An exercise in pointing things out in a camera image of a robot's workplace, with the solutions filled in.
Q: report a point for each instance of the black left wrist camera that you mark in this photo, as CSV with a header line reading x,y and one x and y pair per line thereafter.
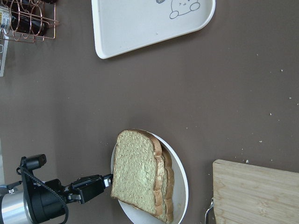
x,y
33,162

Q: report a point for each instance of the bread slice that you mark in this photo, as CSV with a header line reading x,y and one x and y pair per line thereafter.
x,y
170,180
138,171

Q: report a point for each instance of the white dish rack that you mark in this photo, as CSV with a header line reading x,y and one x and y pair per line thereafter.
x,y
3,53

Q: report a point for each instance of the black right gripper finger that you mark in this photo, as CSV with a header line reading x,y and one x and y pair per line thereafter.
x,y
91,186

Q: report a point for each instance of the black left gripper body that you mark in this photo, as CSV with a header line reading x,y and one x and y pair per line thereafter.
x,y
44,205

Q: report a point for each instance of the white round plate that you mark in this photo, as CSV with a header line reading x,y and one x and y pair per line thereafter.
x,y
180,194

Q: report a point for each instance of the cream rabbit serving tray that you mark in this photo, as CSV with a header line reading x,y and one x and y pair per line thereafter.
x,y
121,26

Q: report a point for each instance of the bamboo cutting board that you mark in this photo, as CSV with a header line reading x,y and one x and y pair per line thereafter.
x,y
248,194

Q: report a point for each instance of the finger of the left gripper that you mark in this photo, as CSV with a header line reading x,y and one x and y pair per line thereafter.
x,y
75,197

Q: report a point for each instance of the bread slice on plate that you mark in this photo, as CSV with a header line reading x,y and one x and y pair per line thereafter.
x,y
170,180

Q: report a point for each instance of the tea bottle front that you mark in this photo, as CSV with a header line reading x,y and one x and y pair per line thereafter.
x,y
23,18

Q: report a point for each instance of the copper wire bottle rack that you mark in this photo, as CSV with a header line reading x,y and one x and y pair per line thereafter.
x,y
48,8

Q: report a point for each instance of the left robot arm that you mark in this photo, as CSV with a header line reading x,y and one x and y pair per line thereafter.
x,y
14,204

